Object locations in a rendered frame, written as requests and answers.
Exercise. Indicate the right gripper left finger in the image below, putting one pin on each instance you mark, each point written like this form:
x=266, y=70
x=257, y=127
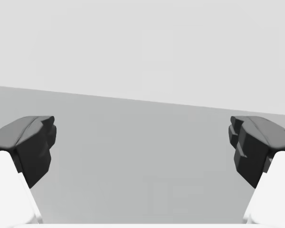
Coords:
x=26, y=152

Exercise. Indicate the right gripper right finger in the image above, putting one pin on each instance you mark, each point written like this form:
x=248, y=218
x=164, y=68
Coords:
x=256, y=152

